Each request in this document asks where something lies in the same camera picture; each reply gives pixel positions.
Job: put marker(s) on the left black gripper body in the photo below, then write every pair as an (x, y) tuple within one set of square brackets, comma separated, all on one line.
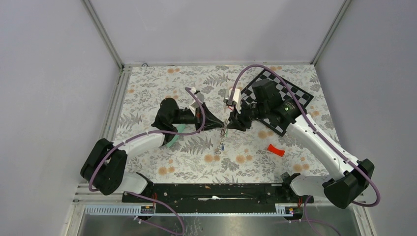
[(199, 118)]

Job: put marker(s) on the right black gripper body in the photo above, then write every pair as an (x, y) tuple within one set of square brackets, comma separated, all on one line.
[(245, 118)]

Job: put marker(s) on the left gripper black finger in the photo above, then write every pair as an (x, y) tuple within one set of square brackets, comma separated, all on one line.
[(214, 119), (213, 126)]

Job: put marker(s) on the metal key holder plate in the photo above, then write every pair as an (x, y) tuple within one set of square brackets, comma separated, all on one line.
[(220, 148)]

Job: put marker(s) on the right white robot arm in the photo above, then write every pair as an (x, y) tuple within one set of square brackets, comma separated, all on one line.
[(347, 176)]

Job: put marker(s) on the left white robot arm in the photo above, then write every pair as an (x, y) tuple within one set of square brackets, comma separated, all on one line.
[(104, 168)]

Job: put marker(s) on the floral patterned table mat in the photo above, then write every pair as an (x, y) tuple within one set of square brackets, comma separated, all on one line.
[(192, 158)]

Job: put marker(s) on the mint green plastic stick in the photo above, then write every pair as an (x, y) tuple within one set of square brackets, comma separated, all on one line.
[(180, 129)]

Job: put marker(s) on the red curved plastic piece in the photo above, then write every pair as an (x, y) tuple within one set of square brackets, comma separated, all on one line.
[(276, 151)]

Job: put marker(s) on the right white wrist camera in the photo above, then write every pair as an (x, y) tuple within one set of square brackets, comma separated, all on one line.
[(232, 97)]

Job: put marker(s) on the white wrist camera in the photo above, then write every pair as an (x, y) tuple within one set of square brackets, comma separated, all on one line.
[(197, 99), (232, 97)]

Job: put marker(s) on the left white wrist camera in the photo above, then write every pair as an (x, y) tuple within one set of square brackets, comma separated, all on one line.
[(197, 99)]

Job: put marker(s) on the white slotted cable duct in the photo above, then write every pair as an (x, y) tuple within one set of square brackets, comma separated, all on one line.
[(137, 210)]

